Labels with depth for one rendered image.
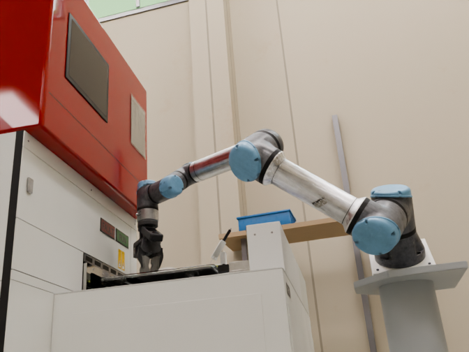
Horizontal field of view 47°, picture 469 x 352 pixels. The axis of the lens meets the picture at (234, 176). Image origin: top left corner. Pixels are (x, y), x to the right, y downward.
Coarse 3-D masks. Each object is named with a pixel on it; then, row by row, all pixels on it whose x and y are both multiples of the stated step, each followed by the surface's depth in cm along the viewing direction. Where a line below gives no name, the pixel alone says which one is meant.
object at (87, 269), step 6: (84, 264) 164; (90, 264) 166; (84, 270) 163; (90, 270) 166; (96, 270) 170; (102, 270) 174; (84, 276) 163; (96, 276) 171; (102, 276) 174; (108, 276) 178; (84, 282) 162; (108, 282) 181; (84, 288) 161; (90, 288) 164
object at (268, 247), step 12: (252, 228) 147; (264, 228) 146; (276, 228) 145; (252, 240) 145; (264, 240) 145; (276, 240) 144; (252, 252) 144; (264, 252) 143; (276, 252) 143; (288, 252) 161; (252, 264) 143; (264, 264) 142; (276, 264) 142; (288, 264) 155; (288, 276) 149; (300, 288) 190
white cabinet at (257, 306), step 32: (128, 288) 141; (160, 288) 139; (192, 288) 138; (224, 288) 136; (256, 288) 134; (288, 288) 143; (64, 320) 141; (96, 320) 139; (128, 320) 138; (160, 320) 136; (192, 320) 134; (224, 320) 133; (256, 320) 131; (288, 320) 131
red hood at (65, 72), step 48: (0, 0) 162; (48, 0) 158; (0, 48) 155; (48, 48) 152; (96, 48) 186; (0, 96) 148; (48, 96) 147; (96, 96) 180; (144, 96) 234; (48, 144) 151; (96, 144) 175; (144, 144) 224
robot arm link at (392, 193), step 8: (392, 184) 161; (400, 184) 159; (376, 192) 155; (384, 192) 154; (392, 192) 152; (400, 192) 153; (408, 192) 154; (376, 200) 154; (392, 200) 151; (400, 200) 153; (408, 200) 154; (408, 208) 153; (408, 216) 153; (408, 224) 156; (408, 232) 156
